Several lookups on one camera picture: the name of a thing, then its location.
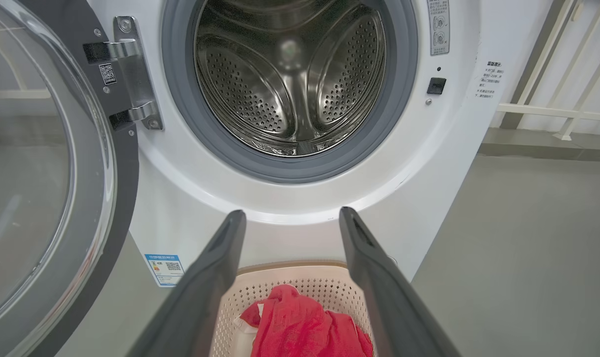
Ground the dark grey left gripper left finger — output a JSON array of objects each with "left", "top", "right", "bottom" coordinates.
[{"left": 126, "top": 209, "right": 247, "bottom": 357}]

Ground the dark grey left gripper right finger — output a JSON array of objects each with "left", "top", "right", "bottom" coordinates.
[{"left": 338, "top": 207, "right": 461, "bottom": 357}]

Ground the red garment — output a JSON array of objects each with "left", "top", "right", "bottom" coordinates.
[{"left": 239, "top": 284, "right": 375, "bottom": 357}]

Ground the black round glass washer door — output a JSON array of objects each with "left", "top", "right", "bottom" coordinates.
[{"left": 0, "top": 0, "right": 140, "bottom": 357}]

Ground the cream perforated laundry basket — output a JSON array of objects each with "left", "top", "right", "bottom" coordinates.
[{"left": 210, "top": 261, "right": 380, "bottom": 357}]

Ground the white front-load washing machine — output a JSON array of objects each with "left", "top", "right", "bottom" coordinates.
[{"left": 84, "top": 0, "right": 555, "bottom": 288}]

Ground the stainless steel washer drum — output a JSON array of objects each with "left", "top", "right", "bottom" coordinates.
[{"left": 194, "top": 0, "right": 387, "bottom": 158}]

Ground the chrome door hinge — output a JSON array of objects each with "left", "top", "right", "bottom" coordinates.
[{"left": 83, "top": 16, "right": 164, "bottom": 132}]

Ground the blue energy label sticker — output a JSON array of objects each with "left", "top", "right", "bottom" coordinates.
[{"left": 144, "top": 254, "right": 185, "bottom": 288}]

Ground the white metal railing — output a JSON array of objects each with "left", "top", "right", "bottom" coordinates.
[{"left": 498, "top": 0, "right": 600, "bottom": 141}]

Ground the grey instruction sticker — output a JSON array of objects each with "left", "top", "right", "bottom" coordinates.
[{"left": 427, "top": 0, "right": 450, "bottom": 56}]

